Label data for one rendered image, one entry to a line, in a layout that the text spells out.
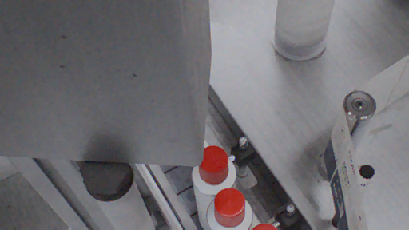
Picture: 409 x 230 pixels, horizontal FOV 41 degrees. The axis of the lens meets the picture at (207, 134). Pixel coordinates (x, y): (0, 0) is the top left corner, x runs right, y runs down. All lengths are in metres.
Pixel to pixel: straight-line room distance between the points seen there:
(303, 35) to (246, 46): 0.11
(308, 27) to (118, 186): 0.53
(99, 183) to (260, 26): 0.61
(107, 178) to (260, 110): 0.51
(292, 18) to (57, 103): 0.56
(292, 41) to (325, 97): 0.10
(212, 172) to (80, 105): 0.30
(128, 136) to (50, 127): 0.05
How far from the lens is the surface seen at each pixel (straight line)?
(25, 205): 0.89
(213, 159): 0.59
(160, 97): 0.28
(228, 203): 0.57
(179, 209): 0.70
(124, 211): 0.41
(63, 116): 0.32
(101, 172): 0.37
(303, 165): 0.81
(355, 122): 0.65
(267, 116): 0.84
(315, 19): 0.82
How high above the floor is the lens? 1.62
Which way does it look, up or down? 63 degrees down
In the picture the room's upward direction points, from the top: 5 degrees counter-clockwise
